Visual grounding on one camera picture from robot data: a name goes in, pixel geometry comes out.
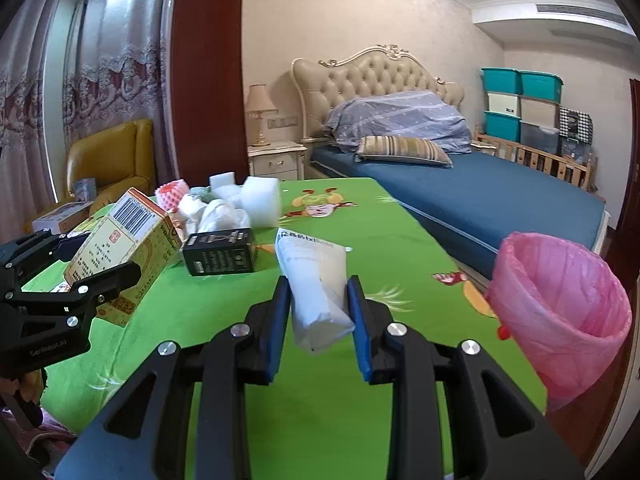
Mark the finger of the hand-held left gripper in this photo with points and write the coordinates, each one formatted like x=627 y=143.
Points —
x=100 y=285
x=75 y=245

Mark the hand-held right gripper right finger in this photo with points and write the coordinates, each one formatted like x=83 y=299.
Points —
x=359 y=330

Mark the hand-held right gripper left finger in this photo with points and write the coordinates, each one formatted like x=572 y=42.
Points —
x=277 y=330

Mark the yellow medicine box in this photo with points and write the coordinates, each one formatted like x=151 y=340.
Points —
x=125 y=240

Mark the white paper packet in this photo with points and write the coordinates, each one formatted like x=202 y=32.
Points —
x=312 y=290

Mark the white foam block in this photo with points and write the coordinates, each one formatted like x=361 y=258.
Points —
x=261 y=202

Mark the pink lined trash bin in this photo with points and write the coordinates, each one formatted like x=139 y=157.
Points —
x=550 y=310

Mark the white cardboard carton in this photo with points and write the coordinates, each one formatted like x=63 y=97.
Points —
x=60 y=216

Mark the small box on armchair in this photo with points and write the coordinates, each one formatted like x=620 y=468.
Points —
x=84 y=189

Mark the green cartoon printed tablecloth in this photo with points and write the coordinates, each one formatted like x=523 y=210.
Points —
x=320 y=410

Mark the yellow leather armchair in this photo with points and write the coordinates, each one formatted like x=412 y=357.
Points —
x=110 y=160

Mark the black printed box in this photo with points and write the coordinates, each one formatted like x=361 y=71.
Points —
x=220 y=255

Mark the pink foam fruit net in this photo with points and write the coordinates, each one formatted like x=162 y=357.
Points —
x=172 y=194

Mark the crumpled white plastic bag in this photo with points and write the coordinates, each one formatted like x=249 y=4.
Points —
x=220 y=217

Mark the green wavy striped cloth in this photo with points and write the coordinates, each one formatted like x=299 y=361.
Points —
x=199 y=192

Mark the white stepped foam piece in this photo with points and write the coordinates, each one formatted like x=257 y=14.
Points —
x=224 y=185

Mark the lace patterned curtain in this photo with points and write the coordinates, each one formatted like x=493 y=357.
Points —
x=75 y=85

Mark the cream nightstand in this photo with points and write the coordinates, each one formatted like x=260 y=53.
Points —
x=277 y=160

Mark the blue bed mattress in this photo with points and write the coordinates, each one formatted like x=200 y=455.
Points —
x=490 y=200

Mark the striped pillow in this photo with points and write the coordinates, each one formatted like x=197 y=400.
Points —
x=400 y=150

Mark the blue grey duvet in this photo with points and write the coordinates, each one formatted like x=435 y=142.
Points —
x=400 y=117

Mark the dark red wooden pillar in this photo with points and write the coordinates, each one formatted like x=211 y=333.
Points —
x=207 y=70

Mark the beige table lamp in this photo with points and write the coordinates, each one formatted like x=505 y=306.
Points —
x=259 y=105

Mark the teal storage box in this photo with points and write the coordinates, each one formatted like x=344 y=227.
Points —
x=501 y=81
x=541 y=87
x=502 y=126

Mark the beige tufted headboard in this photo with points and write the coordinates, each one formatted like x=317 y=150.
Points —
x=370 y=75

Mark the grey clear storage box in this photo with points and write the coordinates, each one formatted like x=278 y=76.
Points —
x=539 y=137

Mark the white storage box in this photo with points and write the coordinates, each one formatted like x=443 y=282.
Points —
x=504 y=104

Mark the beige storage box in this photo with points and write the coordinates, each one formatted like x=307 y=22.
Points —
x=540 y=110

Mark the black white checkered bag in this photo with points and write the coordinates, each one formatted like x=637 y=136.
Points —
x=575 y=124

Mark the dark red wooden door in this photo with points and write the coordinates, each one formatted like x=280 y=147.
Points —
x=631 y=170

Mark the white air conditioner vent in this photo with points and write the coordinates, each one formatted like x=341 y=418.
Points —
x=580 y=12

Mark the wall socket panel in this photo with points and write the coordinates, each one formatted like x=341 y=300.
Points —
x=283 y=121

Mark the wooden crib rail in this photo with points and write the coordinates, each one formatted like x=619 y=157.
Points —
x=540 y=160

